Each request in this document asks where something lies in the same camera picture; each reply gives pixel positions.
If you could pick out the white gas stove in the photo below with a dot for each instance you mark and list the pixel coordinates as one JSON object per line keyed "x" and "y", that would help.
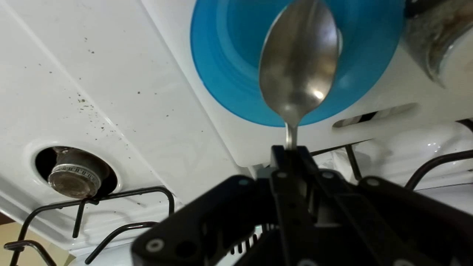
{"x": 122, "y": 74}

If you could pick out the browned stove burner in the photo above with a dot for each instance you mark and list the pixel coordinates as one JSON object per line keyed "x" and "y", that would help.
{"x": 74, "y": 177}

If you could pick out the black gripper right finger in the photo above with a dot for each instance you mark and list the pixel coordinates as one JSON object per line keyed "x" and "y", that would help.
{"x": 384, "y": 221}

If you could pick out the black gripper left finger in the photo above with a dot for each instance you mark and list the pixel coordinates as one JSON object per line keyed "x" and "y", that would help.
{"x": 215, "y": 215}

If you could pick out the blue plastic bowl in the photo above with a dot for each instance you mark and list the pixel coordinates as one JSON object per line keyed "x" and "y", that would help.
{"x": 221, "y": 59}

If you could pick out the silver metal spoon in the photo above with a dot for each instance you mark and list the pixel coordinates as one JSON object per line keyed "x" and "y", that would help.
{"x": 297, "y": 63}

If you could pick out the small grey can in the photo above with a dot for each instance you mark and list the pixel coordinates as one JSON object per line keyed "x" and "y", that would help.
{"x": 437, "y": 34}

